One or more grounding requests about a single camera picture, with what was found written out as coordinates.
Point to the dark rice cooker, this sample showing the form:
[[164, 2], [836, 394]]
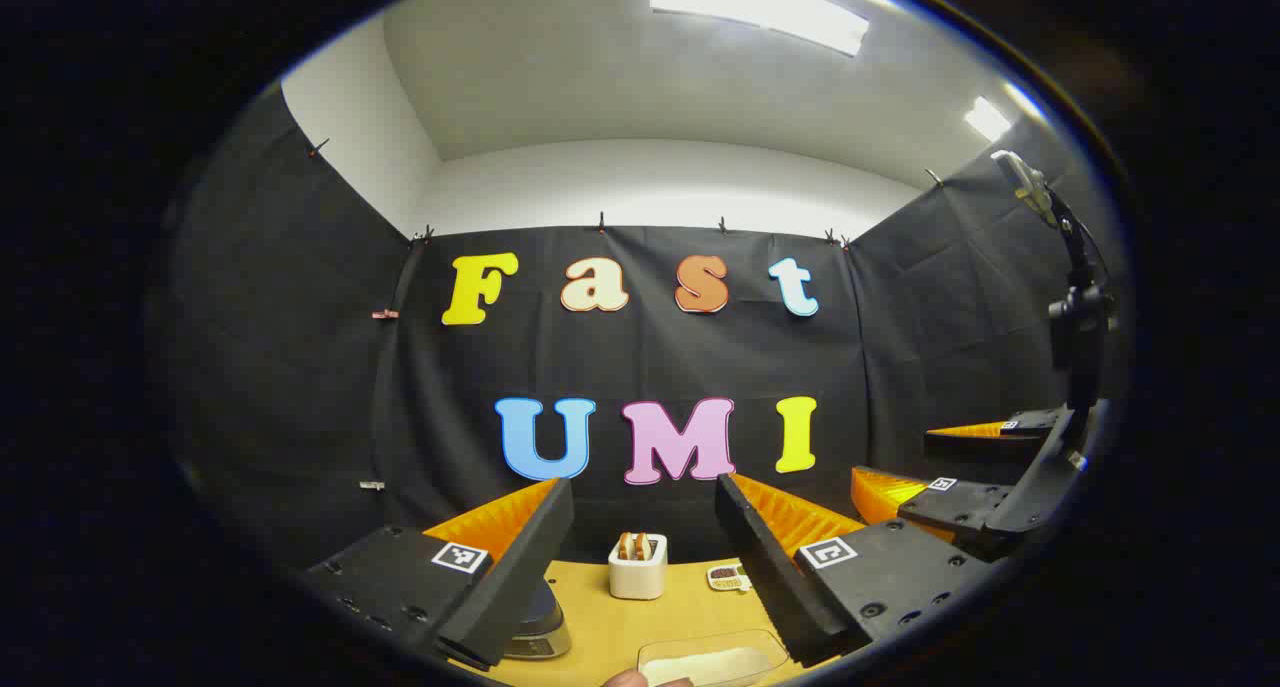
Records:
[[540, 617]]

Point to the row of black backdrop clips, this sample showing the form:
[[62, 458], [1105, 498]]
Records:
[[601, 222]]

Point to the black stand with white tip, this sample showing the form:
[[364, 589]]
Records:
[[1080, 337]]

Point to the white toaster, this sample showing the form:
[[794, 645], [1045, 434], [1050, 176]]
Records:
[[637, 579]]

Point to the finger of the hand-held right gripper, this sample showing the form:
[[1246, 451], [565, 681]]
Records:
[[950, 507], [985, 445]]

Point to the clear plastic tray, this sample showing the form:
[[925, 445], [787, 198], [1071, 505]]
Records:
[[660, 652]]

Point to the small ceiling light panel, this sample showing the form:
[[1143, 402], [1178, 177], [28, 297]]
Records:
[[987, 119]]

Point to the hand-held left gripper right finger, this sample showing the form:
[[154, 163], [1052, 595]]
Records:
[[770, 577]]

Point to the black backdrop cloth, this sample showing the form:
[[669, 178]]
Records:
[[300, 367]]

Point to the white rice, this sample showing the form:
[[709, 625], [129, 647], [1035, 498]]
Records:
[[720, 665]]

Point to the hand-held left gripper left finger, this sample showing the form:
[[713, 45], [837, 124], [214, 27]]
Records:
[[520, 577]]

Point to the white divided grain dish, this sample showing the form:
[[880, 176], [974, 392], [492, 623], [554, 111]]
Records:
[[725, 573]]

